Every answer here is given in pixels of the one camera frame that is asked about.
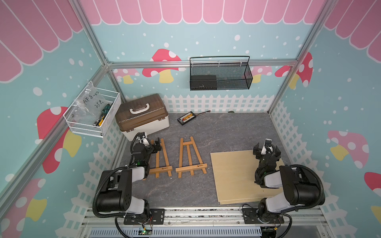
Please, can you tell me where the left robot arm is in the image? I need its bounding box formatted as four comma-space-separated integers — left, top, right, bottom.
92, 132, 162, 224

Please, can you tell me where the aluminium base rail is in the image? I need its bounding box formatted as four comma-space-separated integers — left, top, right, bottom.
77, 206, 334, 238

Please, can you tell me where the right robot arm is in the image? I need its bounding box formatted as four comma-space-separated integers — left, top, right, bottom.
253, 139, 325, 223

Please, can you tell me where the clear plastic bag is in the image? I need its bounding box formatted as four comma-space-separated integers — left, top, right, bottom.
71, 83, 108, 122

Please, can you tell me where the brown lid tool box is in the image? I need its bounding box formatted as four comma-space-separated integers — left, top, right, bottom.
115, 94, 169, 142

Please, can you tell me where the green yellow screwdriver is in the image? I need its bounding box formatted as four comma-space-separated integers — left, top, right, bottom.
93, 104, 111, 127

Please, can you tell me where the black box in basket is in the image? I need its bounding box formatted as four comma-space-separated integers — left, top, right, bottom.
190, 75, 217, 91

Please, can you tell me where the black mesh wall basket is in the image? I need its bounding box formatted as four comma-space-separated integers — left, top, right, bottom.
189, 56, 253, 90

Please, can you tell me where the wooden easel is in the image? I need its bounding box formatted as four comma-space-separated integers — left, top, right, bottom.
175, 136, 208, 179
149, 138, 173, 178

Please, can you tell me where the plywood board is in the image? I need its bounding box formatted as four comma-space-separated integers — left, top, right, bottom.
210, 150, 283, 202
219, 197, 265, 205

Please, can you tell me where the black bit set case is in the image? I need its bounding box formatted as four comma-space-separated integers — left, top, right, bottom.
177, 112, 196, 126

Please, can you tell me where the white wire wall basket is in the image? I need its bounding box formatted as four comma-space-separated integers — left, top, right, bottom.
63, 82, 121, 138

